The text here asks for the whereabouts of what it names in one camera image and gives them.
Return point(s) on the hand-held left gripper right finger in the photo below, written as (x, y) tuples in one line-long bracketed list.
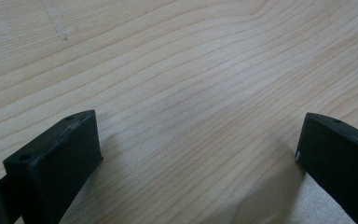
[(338, 161)]

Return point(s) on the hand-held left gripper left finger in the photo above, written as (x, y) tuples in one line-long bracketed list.
[(56, 168)]

